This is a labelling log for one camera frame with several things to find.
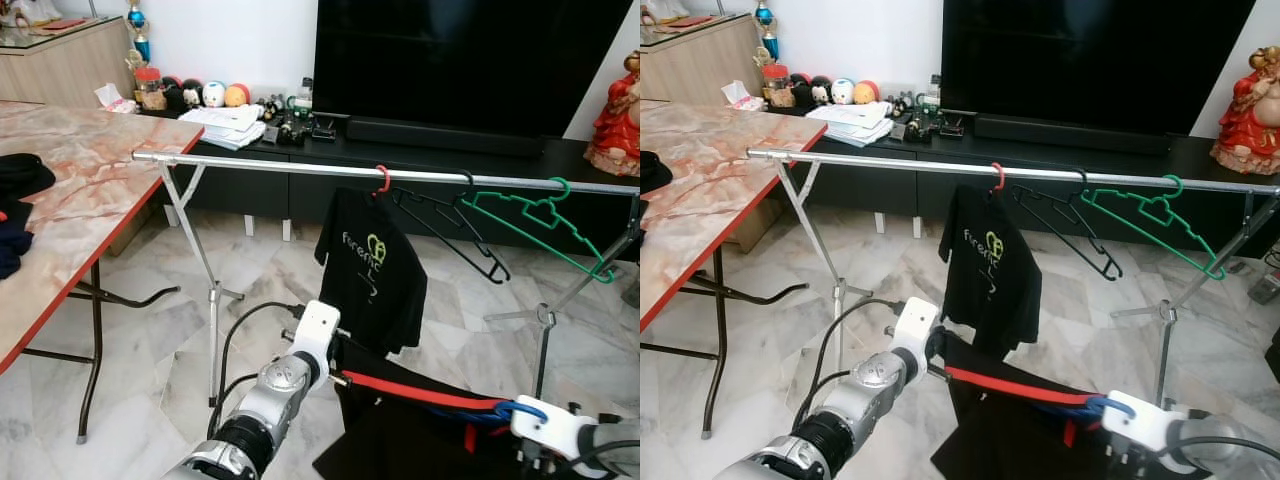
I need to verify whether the clear jar red lid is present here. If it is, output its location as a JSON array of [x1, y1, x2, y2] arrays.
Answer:
[[134, 66, 167, 112], [762, 63, 794, 110]]

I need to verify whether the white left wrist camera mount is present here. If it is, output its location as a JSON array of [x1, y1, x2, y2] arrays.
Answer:
[[289, 299, 342, 378], [888, 296, 941, 376]]

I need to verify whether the green clothes hanger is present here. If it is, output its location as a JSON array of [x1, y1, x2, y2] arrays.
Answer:
[[1080, 175, 1228, 282], [460, 177, 617, 285]]

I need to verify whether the gold and blue trophy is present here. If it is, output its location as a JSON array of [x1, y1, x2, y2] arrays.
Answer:
[[753, 0, 783, 63], [124, 0, 154, 64]]

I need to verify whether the white robed statue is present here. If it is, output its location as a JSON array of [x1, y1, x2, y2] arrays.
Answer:
[[0, 0, 61, 29], [640, 0, 691, 26]]

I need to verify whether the white tissue pack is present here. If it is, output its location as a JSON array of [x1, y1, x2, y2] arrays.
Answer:
[[720, 80, 766, 112], [94, 83, 137, 114]]

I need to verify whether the white paper stack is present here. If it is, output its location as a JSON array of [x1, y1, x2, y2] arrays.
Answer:
[[805, 100, 896, 149], [177, 102, 267, 152]]

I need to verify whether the marble pattern folding table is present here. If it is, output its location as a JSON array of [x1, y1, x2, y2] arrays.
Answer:
[[0, 98, 206, 446], [640, 100, 829, 441]]

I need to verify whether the grey power strip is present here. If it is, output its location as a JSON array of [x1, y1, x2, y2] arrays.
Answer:
[[1248, 255, 1280, 306]]

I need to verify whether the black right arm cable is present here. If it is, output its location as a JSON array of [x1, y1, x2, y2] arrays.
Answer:
[[555, 438, 641, 480], [1150, 435, 1280, 480]]

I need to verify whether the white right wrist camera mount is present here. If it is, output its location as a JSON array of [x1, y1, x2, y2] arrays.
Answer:
[[1100, 402, 1196, 471], [509, 394, 603, 467]]

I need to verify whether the large black television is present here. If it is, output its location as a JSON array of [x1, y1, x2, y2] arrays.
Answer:
[[312, 0, 635, 138], [941, 0, 1258, 133]]

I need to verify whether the black soundbar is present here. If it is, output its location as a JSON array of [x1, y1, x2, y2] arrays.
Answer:
[[344, 115, 548, 159], [972, 112, 1173, 156]]

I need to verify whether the black shirt green logo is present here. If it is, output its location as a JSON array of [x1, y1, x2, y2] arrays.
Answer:
[[314, 187, 430, 357], [938, 184, 1044, 361]]

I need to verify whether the black television console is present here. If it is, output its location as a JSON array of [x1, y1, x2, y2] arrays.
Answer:
[[140, 103, 641, 263], [770, 100, 1280, 261]]

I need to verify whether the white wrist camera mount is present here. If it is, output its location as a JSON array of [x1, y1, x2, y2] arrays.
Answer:
[[509, 394, 603, 467], [289, 299, 342, 378], [1100, 402, 1196, 471], [888, 296, 941, 376]]

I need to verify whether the red laughing Buddha statue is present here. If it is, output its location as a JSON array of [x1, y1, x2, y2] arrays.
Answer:
[[584, 50, 641, 178], [1209, 45, 1280, 177]]

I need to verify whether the silver metal clothes rack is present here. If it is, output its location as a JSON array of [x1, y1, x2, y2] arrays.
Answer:
[[130, 150, 641, 409], [745, 147, 1280, 409]]

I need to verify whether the light wooden cabinet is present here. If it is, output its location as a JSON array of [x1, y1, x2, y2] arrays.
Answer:
[[640, 12, 768, 108], [0, 15, 138, 110]]

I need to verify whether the black clothes hanger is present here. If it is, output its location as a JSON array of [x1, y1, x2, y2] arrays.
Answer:
[[390, 170, 512, 285], [1010, 168, 1124, 282]]

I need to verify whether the black shirt red trim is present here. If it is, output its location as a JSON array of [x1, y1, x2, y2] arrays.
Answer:
[[930, 330, 1216, 480], [312, 335, 641, 480]]

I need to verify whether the navy shirt red collar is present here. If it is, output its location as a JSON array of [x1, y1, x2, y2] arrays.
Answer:
[[0, 198, 37, 282]]

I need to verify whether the black mouse plush toy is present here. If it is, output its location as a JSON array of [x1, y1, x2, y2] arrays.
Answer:
[[160, 75, 205, 111], [788, 72, 833, 109]]

